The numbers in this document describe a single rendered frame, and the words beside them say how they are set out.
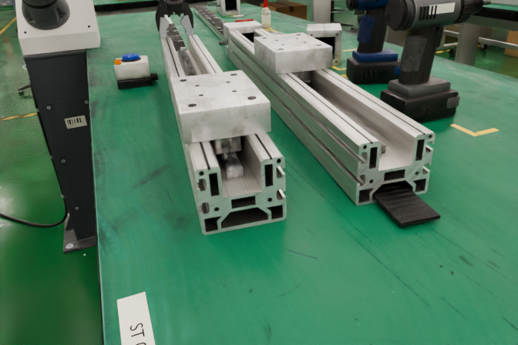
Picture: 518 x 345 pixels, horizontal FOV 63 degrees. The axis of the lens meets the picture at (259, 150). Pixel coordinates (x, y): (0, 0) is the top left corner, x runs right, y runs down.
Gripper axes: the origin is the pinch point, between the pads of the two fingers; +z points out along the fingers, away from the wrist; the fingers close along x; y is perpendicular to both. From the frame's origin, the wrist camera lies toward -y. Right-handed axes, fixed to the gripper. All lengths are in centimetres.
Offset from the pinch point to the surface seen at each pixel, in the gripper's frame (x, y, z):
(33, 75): 49, 28, 11
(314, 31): -33.8, -24.1, -4.6
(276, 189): -4, -89, 0
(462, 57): -207, 127, 53
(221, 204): 2, -89, 1
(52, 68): 42, 29, 10
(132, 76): 13.0, -25.0, 1.7
